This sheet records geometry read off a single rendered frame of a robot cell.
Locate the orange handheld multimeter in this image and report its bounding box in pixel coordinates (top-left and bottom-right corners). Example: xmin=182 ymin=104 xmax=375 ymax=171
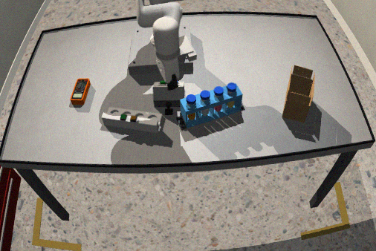
xmin=71 ymin=79 xmax=91 ymax=105

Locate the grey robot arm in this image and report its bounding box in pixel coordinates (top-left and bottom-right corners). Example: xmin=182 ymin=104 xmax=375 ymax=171
xmin=136 ymin=0 xmax=197 ymax=62

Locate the blue tube rack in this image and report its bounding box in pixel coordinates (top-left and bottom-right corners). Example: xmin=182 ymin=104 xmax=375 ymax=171
xmin=180 ymin=86 xmax=243 ymax=128

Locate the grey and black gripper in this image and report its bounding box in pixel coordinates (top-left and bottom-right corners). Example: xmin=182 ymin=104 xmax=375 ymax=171
xmin=156 ymin=56 xmax=180 ymax=91

